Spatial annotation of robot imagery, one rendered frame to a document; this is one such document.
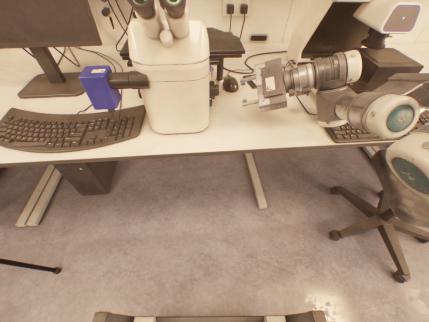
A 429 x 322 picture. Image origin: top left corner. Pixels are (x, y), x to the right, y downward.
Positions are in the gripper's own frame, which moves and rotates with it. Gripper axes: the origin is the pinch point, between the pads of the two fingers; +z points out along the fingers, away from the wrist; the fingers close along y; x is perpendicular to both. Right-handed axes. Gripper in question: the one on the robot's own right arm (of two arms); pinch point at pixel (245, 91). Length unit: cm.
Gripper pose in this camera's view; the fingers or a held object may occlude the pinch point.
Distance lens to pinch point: 66.2
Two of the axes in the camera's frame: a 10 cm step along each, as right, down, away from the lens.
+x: -3.6, -1.1, -9.3
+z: -9.3, 1.2, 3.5
